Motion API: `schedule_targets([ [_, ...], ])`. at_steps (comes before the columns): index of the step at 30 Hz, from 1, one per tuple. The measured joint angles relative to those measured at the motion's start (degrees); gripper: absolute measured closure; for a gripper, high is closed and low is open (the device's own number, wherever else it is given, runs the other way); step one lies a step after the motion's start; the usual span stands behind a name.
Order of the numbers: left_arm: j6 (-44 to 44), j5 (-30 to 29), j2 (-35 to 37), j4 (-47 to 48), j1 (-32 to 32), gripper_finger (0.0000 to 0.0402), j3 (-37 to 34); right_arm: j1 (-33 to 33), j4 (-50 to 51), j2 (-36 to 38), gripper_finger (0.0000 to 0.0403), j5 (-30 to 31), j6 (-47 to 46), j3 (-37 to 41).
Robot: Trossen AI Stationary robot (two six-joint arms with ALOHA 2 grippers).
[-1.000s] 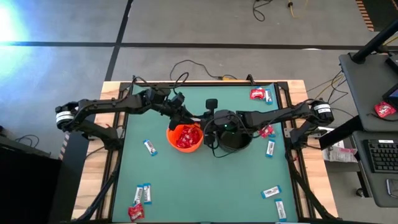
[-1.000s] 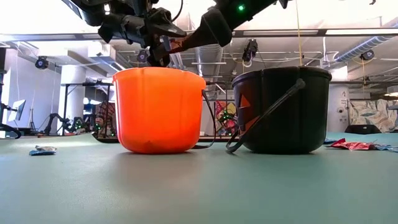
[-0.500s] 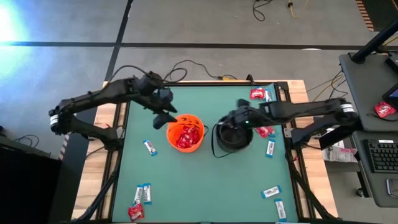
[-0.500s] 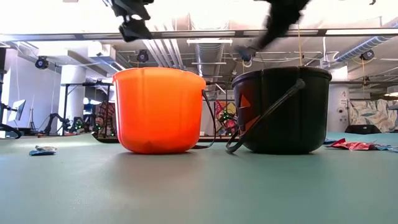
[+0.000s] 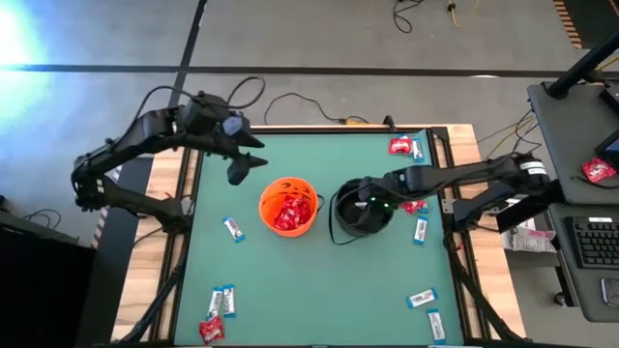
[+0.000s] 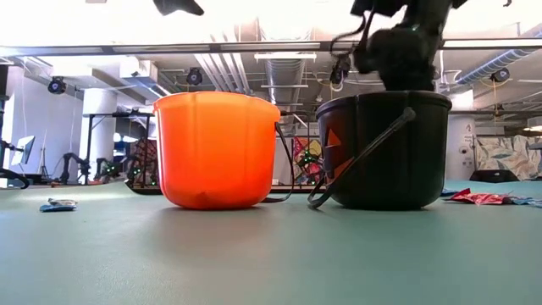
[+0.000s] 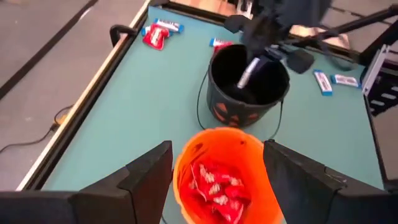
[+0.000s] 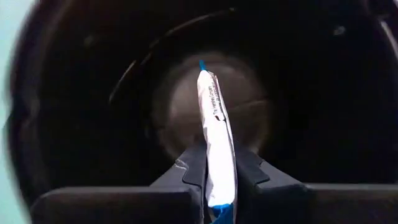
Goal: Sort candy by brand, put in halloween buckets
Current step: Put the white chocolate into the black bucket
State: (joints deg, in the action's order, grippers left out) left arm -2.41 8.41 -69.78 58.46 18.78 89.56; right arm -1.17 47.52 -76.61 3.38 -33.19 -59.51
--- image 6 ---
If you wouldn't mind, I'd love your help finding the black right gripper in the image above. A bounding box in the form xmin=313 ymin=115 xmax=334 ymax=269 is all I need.
xmin=352 ymin=25 xmax=444 ymax=92

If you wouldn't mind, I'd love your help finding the black halloween bucket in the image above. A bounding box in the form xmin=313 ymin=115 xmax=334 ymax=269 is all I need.
xmin=307 ymin=89 xmax=453 ymax=212

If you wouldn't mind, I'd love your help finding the orange halloween bucket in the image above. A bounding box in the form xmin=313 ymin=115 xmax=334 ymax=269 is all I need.
xmin=152 ymin=91 xmax=296 ymax=211

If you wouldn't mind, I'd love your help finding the red candy packet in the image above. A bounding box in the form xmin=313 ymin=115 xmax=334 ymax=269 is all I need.
xmin=449 ymin=188 xmax=514 ymax=206

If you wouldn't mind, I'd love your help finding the grey horizontal beam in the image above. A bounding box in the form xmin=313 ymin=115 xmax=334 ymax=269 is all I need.
xmin=0 ymin=38 xmax=542 ymax=58

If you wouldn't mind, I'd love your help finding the black hanging device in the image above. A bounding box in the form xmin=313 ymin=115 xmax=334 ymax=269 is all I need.
xmin=329 ymin=53 xmax=352 ymax=86

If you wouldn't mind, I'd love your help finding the white pillar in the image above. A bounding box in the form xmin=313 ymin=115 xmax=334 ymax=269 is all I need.
xmin=444 ymin=114 xmax=478 ymax=181
xmin=77 ymin=87 xmax=119 ymax=184

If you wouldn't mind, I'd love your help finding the white ceiling light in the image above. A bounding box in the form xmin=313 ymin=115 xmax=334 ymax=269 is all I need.
xmin=253 ymin=51 xmax=318 ymax=64

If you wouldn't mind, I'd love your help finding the colourful patterned cloth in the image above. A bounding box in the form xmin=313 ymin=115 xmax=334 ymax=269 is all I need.
xmin=291 ymin=136 xmax=325 ymax=186

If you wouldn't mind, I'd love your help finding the leaf patterned cloth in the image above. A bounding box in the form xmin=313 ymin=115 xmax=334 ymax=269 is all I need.
xmin=476 ymin=134 xmax=542 ymax=181

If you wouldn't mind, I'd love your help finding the black flat object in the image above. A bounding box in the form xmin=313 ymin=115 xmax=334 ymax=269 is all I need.
xmin=468 ymin=169 xmax=516 ymax=184

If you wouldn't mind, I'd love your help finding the black web decoration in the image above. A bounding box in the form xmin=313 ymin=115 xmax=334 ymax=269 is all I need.
xmin=126 ymin=137 xmax=164 ymax=187

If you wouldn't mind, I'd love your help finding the black framed table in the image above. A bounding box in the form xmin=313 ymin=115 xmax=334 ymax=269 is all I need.
xmin=83 ymin=110 xmax=156 ymax=186

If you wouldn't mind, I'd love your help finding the computer monitor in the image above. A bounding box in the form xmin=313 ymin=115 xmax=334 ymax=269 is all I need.
xmin=10 ymin=135 xmax=36 ymax=167

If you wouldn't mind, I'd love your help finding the black curved stand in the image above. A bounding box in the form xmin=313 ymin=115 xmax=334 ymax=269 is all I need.
xmin=0 ymin=167 xmax=31 ymax=191

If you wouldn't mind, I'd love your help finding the black round ceiling camera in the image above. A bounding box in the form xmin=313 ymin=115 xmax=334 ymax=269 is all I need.
xmin=185 ymin=67 xmax=204 ymax=86
xmin=47 ymin=75 xmax=68 ymax=96
xmin=489 ymin=66 xmax=512 ymax=84

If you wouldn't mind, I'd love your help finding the blue striped duct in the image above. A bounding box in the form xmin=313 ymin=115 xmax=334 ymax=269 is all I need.
xmin=455 ymin=47 xmax=542 ymax=86

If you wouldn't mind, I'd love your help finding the silver ventilation duct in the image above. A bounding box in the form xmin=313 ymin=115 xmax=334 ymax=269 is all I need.
xmin=264 ymin=58 xmax=307 ymax=107

